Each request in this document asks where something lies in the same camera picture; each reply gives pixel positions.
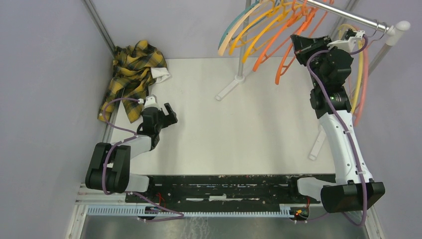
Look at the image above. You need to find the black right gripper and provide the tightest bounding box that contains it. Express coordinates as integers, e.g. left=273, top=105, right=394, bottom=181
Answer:
left=293, top=35, right=335, bottom=88

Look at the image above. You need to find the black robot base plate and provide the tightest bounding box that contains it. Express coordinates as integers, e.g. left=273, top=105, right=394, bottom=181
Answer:
left=142, top=174, right=320, bottom=213

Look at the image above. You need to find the white clothes rack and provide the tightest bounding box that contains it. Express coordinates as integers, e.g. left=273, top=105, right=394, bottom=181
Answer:
left=215, top=0, right=413, bottom=161

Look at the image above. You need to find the yellow plaid shirt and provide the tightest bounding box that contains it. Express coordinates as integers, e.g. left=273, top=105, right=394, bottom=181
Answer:
left=98, top=40, right=167, bottom=121

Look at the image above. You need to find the white cable duct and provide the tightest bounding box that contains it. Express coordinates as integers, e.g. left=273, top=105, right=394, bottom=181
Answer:
left=87, top=205, right=294, bottom=219

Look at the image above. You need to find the amber hanger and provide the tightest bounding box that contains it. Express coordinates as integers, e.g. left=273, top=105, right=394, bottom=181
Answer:
left=228, top=0, right=298, bottom=56
left=240, top=0, right=303, bottom=63

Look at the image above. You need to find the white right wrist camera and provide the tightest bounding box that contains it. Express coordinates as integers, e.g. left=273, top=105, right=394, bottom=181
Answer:
left=327, top=29, right=365, bottom=53

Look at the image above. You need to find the teal hanger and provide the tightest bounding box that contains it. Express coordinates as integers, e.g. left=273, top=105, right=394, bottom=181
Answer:
left=217, top=0, right=282, bottom=56

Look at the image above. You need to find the beige hanger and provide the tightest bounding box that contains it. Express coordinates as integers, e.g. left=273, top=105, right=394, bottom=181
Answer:
left=217, top=0, right=277, bottom=56

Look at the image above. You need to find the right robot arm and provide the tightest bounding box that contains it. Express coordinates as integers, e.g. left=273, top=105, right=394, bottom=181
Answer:
left=287, top=34, right=386, bottom=213

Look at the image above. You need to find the yellow hanger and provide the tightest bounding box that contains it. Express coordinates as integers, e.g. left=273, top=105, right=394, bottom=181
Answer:
left=338, top=23, right=364, bottom=114

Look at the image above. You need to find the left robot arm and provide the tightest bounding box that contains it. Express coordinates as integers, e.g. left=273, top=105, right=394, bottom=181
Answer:
left=85, top=103, right=178, bottom=203

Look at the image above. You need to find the pink hanger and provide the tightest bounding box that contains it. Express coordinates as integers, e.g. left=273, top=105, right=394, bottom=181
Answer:
left=352, top=36, right=369, bottom=126

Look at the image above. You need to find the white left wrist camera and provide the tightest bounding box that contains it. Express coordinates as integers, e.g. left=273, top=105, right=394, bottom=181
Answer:
left=144, top=95, right=160, bottom=109

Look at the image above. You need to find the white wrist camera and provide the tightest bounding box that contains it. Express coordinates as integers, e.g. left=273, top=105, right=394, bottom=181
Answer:
left=327, top=29, right=365, bottom=53
left=144, top=95, right=160, bottom=109

